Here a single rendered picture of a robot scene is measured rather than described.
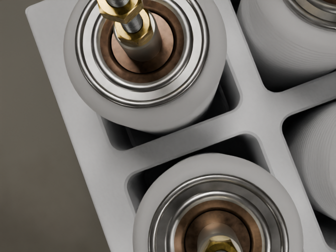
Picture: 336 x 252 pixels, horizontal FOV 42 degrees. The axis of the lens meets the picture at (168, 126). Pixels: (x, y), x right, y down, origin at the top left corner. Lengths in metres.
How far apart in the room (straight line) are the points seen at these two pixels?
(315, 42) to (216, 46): 0.05
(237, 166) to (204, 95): 0.04
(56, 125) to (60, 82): 0.19
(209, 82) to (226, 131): 0.07
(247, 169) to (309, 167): 0.07
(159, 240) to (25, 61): 0.34
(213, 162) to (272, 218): 0.04
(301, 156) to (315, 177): 0.04
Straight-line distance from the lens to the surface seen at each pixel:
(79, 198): 0.51
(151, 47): 0.23
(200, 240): 0.23
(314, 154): 0.29
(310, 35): 0.26
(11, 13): 0.56
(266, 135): 0.32
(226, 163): 0.25
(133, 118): 0.25
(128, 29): 0.21
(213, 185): 0.24
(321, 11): 0.26
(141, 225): 0.25
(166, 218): 0.24
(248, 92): 0.32
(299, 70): 0.32
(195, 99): 0.25
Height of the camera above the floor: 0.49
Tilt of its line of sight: 85 degrees down
